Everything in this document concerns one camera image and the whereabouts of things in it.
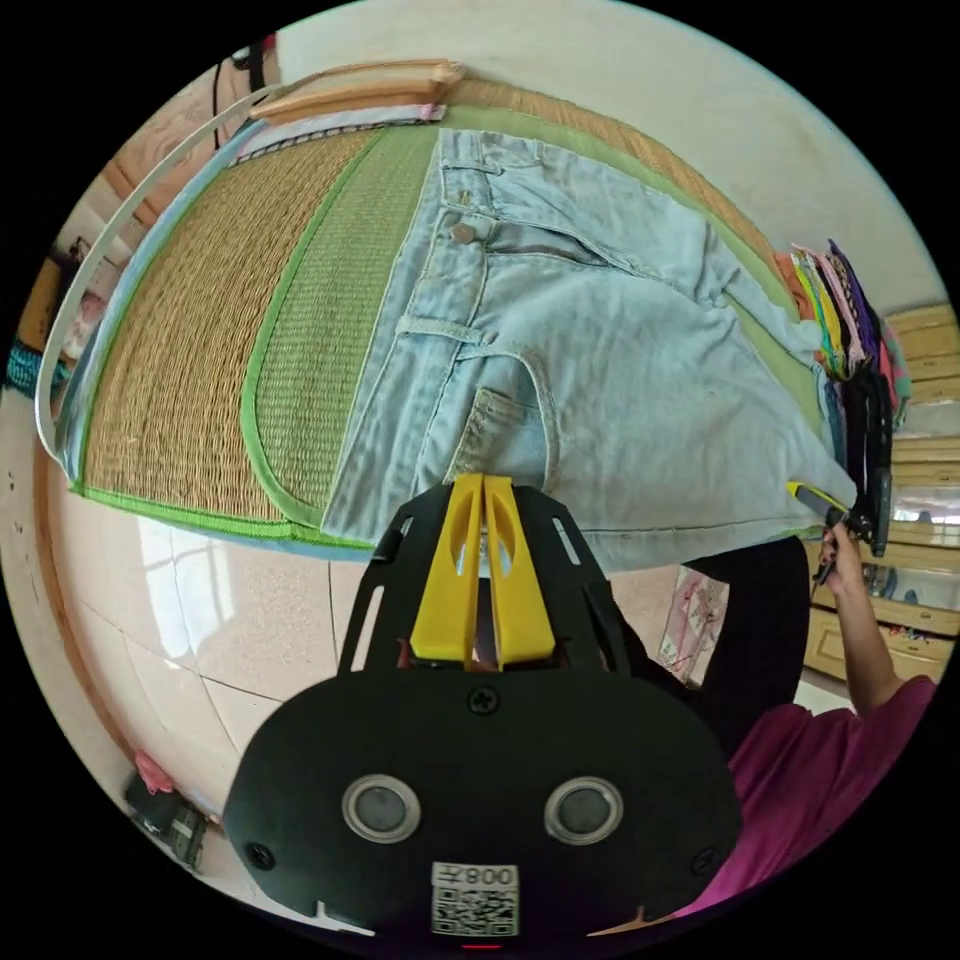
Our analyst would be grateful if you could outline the pile of clothes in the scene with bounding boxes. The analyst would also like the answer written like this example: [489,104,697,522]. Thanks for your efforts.
[774,238,914,481]

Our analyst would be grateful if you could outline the bed with woven mat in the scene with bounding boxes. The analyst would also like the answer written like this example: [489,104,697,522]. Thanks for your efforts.
[33,58,853,565]

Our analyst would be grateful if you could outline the pink patterned bag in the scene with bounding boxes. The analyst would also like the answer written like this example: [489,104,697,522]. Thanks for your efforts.
[658,564,731,688]

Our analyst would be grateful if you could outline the light blue long pants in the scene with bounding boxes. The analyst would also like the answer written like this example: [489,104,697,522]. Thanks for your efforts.
[321,127,860,576]

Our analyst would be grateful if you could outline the person's right forearm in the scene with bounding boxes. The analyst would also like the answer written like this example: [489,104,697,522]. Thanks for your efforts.
[828,577,925,718]

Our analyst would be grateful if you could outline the person's body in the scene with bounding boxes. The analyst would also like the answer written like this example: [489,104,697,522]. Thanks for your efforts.
[599,533,940,920]

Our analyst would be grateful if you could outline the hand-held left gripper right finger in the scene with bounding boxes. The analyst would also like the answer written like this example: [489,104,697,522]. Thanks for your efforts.
[485,475,557,672]

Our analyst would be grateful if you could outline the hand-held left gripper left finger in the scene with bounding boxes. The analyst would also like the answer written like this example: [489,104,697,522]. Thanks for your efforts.
[409,473,486,663]

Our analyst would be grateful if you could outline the wooden cupboard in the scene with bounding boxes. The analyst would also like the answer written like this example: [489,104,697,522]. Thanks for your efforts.
[798,302,960,684]

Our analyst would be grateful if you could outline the person's right hand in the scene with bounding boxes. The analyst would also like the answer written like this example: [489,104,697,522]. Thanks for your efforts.
[812,518,865,598]

